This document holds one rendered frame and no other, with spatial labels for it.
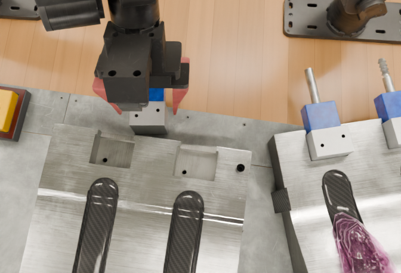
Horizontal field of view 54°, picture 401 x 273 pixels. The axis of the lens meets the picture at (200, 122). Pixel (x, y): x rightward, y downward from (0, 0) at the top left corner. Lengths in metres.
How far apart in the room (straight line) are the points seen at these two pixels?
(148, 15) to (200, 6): 0.25
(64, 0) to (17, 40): 0.30
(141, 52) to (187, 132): 0.21
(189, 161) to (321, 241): 0.19
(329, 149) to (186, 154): 0.19
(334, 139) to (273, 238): 0.17
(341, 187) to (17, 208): 0.46
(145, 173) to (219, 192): 0.10
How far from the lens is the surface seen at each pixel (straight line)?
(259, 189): 0.59
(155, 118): 0.56
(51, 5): 0.44
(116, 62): 0.42
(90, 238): 0.52
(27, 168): 0.65
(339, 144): 0.54
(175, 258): 0.51
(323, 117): 0.56
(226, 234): 0.50
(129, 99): 0.42
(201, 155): 0.53
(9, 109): 0.65
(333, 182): 0.57
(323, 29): 0.68
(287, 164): 0.55
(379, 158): 0.59
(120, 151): 0.54
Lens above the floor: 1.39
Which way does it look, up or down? 75 degrees down
